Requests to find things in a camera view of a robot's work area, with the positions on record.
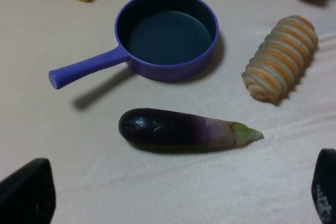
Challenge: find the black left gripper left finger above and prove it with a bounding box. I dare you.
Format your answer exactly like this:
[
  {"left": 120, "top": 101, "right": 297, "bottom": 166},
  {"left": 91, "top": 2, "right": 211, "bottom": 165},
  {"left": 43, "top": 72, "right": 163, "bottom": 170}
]
[{"left": 1, "top": 158, "right": 56, "bottom": 224}]

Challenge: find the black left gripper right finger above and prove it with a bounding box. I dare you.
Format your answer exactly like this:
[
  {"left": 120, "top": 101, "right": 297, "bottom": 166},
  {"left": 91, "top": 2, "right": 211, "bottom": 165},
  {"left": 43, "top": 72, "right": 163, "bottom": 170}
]
[{"left": 311, "top": 148, "right": 335, "bottom": 223}]

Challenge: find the ridged toy bread roll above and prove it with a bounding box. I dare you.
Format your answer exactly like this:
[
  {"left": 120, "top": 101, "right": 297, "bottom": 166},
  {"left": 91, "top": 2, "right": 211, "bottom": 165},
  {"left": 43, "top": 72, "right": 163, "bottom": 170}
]
[{"left": 241, "top": 15, "right": 319, "bottom": 103}]

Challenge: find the purple toy eggplant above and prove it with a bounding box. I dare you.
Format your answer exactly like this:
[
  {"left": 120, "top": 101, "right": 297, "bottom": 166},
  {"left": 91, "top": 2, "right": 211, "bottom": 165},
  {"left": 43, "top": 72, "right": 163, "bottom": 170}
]
[{"left": 118, "top": 108, "right": 264, "bottom": 152}]

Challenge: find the purple toy frying pan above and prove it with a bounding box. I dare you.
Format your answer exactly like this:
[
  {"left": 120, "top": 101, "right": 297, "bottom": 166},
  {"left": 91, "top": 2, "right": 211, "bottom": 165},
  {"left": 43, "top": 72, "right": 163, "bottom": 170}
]
[{"left": 48, "top": 0, "right": 219, "bottom": 89}]

